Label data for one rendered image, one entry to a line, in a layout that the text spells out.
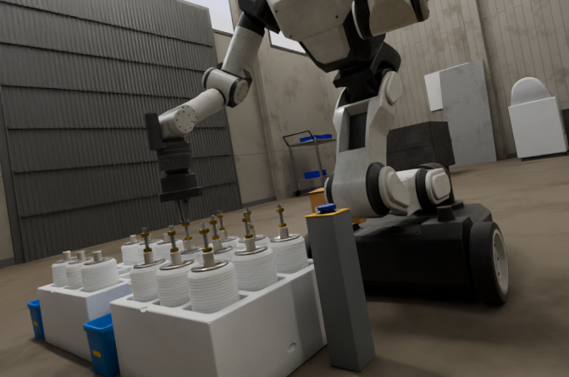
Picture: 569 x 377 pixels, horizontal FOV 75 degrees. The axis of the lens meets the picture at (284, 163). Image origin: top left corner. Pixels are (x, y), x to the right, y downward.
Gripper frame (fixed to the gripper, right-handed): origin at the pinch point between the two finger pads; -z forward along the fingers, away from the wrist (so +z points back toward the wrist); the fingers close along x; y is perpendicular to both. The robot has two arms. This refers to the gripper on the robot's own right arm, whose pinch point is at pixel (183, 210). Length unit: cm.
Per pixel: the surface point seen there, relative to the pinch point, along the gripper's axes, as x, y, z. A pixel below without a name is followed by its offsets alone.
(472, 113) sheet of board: 211, 735, 62
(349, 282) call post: 43.0, -12.2, -18.9
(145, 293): -3.4, -15.4, -16.6
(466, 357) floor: 62, -9, -36
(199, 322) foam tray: 18.5, -29.1, -18.4
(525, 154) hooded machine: 240, 568, -26
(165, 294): 5.5, -20.1, -15.8
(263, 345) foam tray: 25.6, -19.7, -27.3
